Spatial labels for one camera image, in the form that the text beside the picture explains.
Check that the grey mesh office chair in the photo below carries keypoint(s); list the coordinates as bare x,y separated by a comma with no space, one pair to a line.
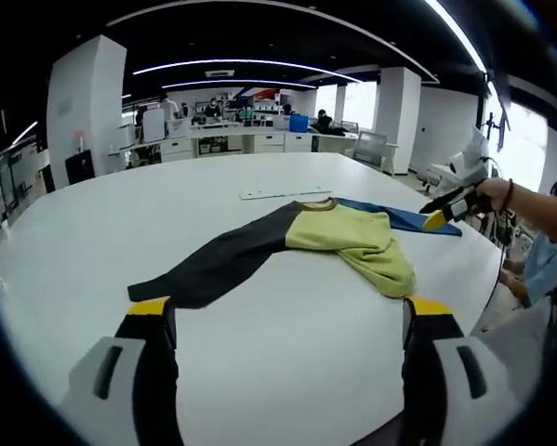
370,146

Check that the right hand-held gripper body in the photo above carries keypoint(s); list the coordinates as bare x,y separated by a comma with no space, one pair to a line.
468,165

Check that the red and blue wall banner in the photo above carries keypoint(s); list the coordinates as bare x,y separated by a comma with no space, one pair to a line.
257,94

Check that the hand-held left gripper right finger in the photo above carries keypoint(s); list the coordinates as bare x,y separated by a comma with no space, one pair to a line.
445,395

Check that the white ceiling light strip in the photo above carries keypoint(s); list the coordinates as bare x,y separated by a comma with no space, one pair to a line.
24,132
236,81
241,61
459,35

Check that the white dispenser with red top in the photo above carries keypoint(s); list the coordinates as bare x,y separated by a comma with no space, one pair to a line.
80,140

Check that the black framed glass partition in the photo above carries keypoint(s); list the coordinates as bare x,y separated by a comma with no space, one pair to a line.
13,186

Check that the long white counter with drawers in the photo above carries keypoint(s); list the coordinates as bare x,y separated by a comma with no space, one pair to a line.
269,141

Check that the white storage box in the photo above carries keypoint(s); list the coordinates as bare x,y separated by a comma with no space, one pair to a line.
178,127

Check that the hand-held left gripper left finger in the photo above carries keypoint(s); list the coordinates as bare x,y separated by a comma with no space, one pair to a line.
143,395

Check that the blue bin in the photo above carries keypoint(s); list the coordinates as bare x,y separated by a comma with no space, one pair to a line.
299,124

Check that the ceiling air vent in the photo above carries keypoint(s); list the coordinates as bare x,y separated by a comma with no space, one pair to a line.
220,73

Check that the white flat strip with holes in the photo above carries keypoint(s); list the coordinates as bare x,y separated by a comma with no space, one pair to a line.
282,193

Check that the tall white appliance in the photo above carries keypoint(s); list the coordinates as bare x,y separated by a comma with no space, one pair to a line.
153,125

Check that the yellow blue grey garment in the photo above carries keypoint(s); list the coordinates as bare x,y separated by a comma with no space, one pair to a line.
343,227

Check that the black cabinet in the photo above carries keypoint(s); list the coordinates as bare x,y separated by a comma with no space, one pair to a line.
80,167

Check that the person's right hand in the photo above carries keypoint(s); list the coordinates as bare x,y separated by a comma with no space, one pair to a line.
492,195

